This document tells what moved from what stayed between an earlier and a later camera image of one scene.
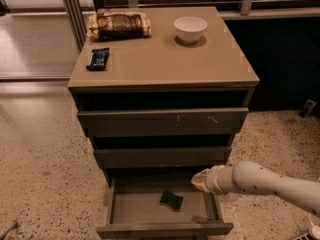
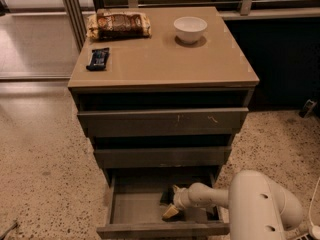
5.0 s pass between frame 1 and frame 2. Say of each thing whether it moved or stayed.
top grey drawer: stayed
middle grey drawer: stayed
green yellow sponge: stayed
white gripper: moved
